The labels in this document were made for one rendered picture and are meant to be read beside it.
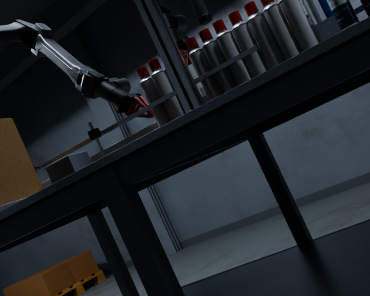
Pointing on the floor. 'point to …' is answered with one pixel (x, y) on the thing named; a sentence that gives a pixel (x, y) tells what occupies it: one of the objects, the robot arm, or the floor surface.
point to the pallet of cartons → (60, 278)
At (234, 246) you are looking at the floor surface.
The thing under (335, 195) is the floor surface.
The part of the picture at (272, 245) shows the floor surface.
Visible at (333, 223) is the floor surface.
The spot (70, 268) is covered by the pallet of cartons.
